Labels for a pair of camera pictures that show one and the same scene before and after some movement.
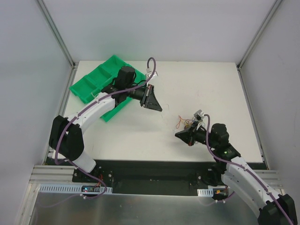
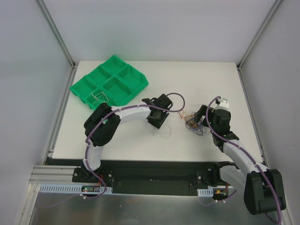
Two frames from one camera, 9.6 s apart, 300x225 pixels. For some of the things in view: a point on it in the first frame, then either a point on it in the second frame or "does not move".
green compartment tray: [104, 76] does not move
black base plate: [151, 176] does not move
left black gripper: [146, 95] to [158, 116]
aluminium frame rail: [53, 175] does not move
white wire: [169, 109] to [164, 131]
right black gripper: [191, 135] to [202, 112]
